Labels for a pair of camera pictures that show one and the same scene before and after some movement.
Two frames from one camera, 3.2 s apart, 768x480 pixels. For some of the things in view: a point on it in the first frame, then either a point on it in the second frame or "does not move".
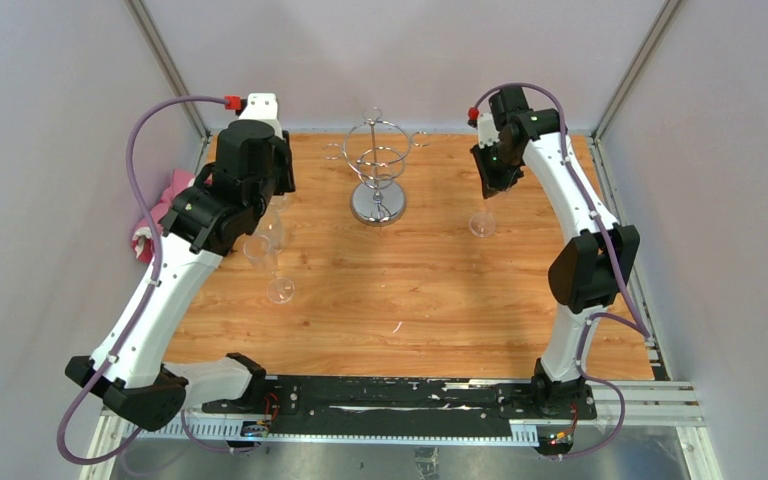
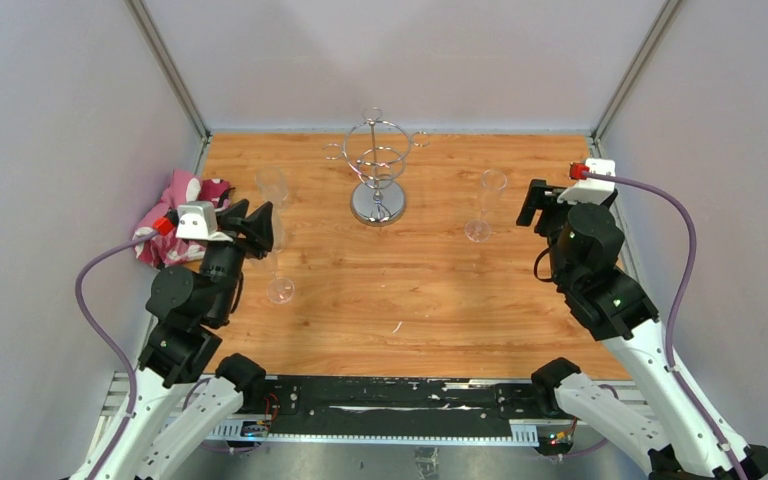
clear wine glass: (259, 249) does not move
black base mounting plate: (399, 407) does not move
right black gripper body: (501, 169) -> (552, 218)
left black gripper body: (282, 178) -> (224, 262)
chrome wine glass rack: (377, 149) does not move
